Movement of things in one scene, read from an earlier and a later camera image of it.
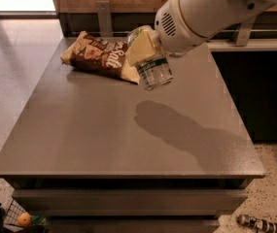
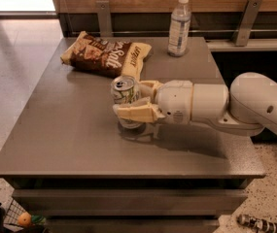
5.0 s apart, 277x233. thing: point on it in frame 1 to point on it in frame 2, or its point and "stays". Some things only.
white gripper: x=174 y=33 to x=174 y=101
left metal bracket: x=104 y=17 stays
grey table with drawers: x=91 y=152 stays
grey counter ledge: x=253 y=45 stays
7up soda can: x=155 y=72 to x=124 y=89
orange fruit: x=24 y=219 stays
